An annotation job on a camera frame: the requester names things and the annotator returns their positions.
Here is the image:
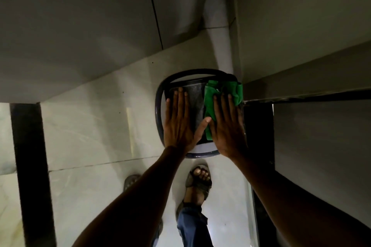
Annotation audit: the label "person's right hand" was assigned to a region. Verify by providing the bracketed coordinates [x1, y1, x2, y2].
[208, 93, 249, 160]

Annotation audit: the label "person's left hand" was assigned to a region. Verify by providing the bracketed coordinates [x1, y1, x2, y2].
[163, 87, 212, 155]

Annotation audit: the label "black plastic chair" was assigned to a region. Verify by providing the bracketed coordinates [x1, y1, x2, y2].
[154, 69, 246, 159]

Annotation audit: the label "green cleaning cloth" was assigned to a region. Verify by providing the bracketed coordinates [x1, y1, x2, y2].
[204, 80, 243, 141]

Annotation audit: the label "person's right forearm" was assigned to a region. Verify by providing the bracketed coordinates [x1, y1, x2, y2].
[230, 151, 371, 247]

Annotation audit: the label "person's left forearm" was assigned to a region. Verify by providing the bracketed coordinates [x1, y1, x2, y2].
[72, 145, 186, 247]

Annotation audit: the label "blue jeans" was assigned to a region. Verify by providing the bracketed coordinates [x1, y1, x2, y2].
[151, 202, 214, 247]

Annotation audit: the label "grey strap sandal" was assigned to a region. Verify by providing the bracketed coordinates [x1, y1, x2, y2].
[124, 174, 142, 193]
[176, 164, 213, 219]

